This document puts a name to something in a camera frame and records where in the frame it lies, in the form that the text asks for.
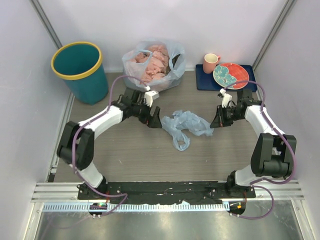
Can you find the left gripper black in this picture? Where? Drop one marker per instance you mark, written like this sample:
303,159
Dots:
154,122

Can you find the plastic bag with pink trash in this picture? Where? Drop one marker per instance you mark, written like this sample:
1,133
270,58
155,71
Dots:
157,63

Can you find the red blue floral plate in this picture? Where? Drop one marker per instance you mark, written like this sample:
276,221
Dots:
229,73

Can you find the light blue plastic bag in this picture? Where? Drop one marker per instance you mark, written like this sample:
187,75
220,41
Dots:
185,120

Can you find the aluminium frame rail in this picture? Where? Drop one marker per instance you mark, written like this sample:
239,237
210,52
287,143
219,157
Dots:
68,191

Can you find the white slotted cable duct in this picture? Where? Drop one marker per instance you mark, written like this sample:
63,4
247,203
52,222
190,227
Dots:
99,207

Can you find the dark blue tray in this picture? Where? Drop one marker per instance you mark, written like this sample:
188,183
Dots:
206,82

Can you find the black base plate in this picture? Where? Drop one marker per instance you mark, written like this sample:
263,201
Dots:
175,192

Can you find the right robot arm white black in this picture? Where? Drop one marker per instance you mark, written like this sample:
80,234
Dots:
273,156

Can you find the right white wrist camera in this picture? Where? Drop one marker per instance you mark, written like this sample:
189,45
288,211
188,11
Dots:
226,98

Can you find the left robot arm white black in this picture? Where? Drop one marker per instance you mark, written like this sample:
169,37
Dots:
77,143

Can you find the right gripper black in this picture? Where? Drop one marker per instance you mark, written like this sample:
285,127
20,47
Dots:
220,115

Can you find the teal trash bin yellow rim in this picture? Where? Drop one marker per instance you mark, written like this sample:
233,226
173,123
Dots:
80,65

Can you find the pink ceramic mug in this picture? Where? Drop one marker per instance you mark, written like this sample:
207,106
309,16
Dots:
210,62

